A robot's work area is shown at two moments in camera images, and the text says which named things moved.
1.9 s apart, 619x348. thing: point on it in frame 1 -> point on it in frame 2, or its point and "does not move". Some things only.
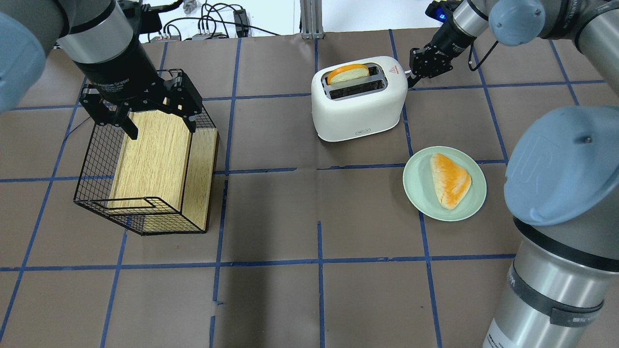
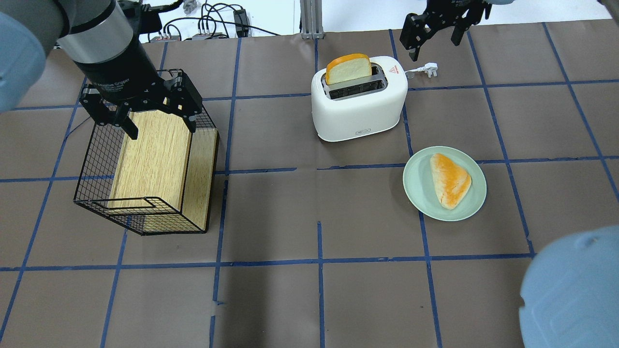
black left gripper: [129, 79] does not move
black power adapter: [241, 22] does not move
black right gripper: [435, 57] -> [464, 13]
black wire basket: [161, 183] does not move
